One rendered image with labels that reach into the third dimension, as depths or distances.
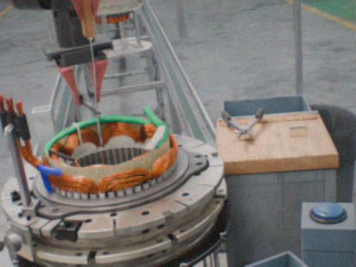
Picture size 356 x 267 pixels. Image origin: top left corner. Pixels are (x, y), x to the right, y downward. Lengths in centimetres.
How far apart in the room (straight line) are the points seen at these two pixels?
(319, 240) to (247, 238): 21
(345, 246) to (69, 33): 50
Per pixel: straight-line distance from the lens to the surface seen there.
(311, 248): 78
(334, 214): 78
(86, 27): 75
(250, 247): 97
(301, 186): 92
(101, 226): 69
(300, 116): 104
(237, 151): 92
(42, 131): 87
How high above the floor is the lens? 143
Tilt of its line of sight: 21 degrees down
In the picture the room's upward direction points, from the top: 7 degrees counter-clockwise
